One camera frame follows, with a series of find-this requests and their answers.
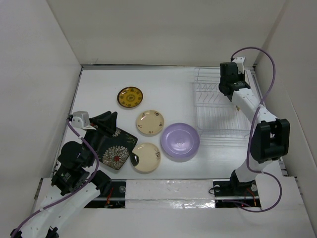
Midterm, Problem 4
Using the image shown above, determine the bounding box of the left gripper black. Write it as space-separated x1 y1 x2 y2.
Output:
83 110 117 165

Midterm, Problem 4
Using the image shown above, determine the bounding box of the yellow woven square plate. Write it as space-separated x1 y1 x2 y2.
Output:
244 69 250 85

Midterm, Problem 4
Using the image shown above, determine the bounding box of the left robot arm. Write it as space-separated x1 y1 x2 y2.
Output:
10 111 117 238

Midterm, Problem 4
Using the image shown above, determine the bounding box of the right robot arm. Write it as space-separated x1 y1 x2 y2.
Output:
218 61 290 195

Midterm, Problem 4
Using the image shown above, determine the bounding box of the black floral square plate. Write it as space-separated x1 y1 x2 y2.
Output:
96 127 138 171

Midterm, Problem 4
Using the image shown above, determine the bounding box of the brown yellow round plate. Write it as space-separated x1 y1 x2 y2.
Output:
117 86 144 108

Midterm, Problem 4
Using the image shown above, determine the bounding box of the cream plate upper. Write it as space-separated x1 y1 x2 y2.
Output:
136 110 164 135

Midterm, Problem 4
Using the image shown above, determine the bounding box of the cream plate black spot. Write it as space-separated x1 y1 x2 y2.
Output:
130 142 161 174

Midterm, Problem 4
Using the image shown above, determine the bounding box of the purple round plate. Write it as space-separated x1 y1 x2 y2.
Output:
160 122 200 161

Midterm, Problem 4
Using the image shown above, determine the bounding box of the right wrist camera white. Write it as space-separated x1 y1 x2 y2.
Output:
232 57 246 74

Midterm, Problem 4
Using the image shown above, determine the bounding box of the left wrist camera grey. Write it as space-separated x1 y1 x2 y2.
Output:
70 111 93 130

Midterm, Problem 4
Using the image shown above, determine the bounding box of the white wire dish rack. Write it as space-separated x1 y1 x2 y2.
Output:
193 67 250 146

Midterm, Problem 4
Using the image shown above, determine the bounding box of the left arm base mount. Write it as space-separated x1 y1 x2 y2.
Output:
85 179 126 209

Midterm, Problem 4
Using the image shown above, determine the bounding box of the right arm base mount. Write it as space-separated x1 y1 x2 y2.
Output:
208 180 261 208

